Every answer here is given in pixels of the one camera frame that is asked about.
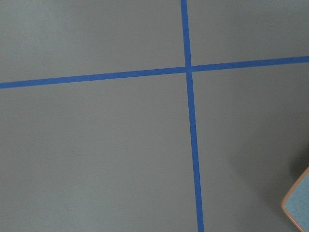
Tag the grey square plate orange rim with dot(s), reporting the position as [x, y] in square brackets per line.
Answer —
[295, 204]

